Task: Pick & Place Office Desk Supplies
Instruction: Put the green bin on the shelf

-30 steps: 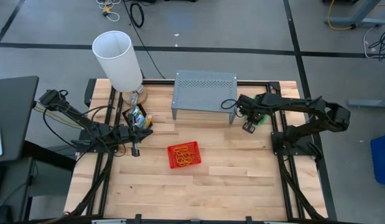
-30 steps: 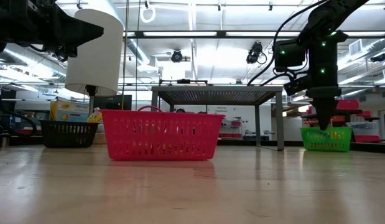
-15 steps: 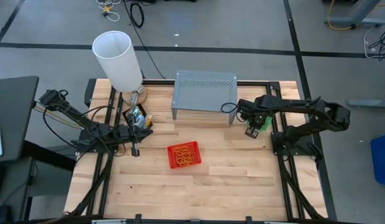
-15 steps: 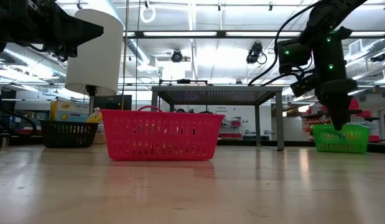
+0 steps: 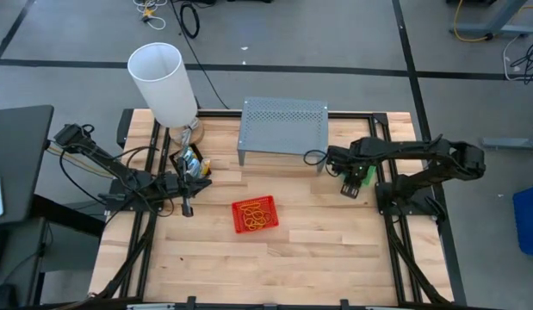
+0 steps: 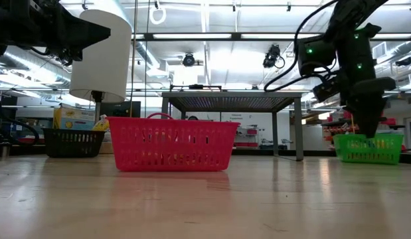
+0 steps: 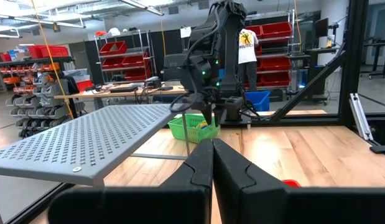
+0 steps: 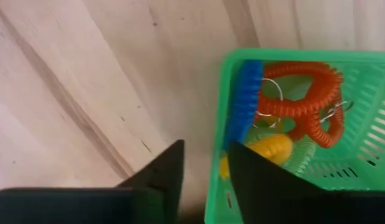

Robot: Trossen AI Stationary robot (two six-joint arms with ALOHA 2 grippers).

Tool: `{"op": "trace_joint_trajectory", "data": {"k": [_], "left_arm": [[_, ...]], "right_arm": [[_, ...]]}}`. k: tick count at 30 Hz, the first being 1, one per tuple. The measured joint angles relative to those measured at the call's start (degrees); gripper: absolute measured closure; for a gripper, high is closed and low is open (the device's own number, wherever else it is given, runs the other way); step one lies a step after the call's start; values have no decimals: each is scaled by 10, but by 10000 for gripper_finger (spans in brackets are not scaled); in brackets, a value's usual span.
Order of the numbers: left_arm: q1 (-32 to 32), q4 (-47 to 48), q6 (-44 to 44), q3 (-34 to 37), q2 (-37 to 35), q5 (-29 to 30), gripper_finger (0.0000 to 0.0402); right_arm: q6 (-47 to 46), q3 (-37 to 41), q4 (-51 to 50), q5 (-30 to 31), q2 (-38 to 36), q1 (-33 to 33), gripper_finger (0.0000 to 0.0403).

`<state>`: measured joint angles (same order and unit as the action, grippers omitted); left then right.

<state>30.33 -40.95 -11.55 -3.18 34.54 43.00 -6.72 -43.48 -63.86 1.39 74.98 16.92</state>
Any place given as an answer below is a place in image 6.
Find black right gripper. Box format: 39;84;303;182
336;22;398;139

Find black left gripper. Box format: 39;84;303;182
19;0;112;57

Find green plastic basket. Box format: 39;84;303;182
332;131;405;165

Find green blue crayon box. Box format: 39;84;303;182
52;106;97;131

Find red thin rubber band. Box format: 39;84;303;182
147;112;175;120

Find black plastic basket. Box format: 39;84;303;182
42;127;106;159

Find red plastic basket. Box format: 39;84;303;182
107;116;241;173

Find white cylindrical table lamp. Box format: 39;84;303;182
69;9;133;155

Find black monitor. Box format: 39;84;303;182
99;101;142;118

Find black distant bar fixture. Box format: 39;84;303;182
169;84;222;93

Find grey perforated metal shelf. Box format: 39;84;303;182
161;92;305;162

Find black overhead crossbar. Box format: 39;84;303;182
131;32;411;42

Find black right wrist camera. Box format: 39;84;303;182
312;75;344;103

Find white hanging ring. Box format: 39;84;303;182
149;5;167;26

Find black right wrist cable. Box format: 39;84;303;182
263;0;341;93

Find round black ceiling camera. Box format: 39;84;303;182
182;52;196;67

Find black ceiling camera with cable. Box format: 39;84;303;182
262;44;286;70

